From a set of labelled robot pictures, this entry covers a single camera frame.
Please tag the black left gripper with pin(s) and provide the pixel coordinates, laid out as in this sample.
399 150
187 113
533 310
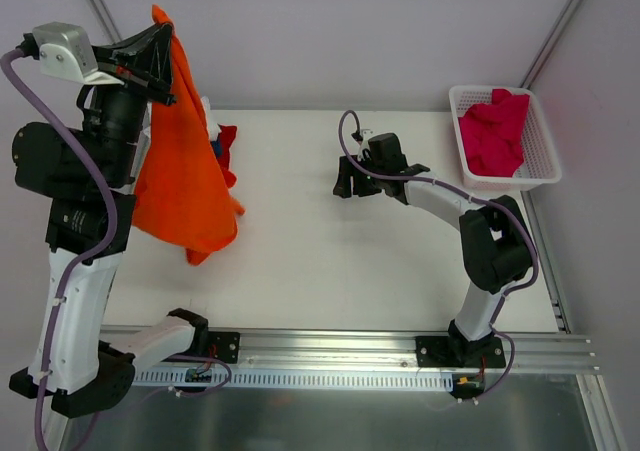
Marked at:
138 82

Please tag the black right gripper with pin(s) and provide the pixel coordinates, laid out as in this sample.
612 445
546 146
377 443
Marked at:
360 177

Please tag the orange t-shirt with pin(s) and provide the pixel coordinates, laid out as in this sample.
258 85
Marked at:
182 192

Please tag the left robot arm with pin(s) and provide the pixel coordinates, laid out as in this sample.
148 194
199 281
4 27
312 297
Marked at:
85 173

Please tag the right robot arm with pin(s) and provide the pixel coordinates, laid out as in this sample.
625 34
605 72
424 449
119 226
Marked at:
497 249

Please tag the white folded t-shirt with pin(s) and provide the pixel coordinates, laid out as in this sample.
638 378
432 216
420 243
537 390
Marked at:
212 126

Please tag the red folded t-shirt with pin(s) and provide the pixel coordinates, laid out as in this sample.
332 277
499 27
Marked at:
227 137

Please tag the blue folded t-shirt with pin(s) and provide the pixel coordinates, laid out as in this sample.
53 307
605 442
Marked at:
218 149

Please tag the magenta crumpled t-shirt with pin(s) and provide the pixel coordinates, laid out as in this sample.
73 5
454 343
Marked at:
492 133

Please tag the white plastic basket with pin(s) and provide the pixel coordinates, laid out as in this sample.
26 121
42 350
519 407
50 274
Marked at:
541 164

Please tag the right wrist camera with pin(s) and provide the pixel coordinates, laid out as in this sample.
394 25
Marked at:
362 137

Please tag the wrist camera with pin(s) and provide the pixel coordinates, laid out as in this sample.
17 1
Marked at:
65 52
362 137

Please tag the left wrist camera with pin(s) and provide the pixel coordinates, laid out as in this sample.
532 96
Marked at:
65 52

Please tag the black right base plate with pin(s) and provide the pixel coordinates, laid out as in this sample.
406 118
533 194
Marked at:
448 352

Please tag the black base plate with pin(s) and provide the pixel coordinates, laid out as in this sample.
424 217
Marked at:
223 346
448 352

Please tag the aluminium mounting rail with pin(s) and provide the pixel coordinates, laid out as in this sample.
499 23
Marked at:
382 351

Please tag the white slotted cable duct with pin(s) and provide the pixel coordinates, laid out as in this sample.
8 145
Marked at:
296 379

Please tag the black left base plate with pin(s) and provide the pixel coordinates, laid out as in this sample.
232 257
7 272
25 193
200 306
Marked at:
223 346

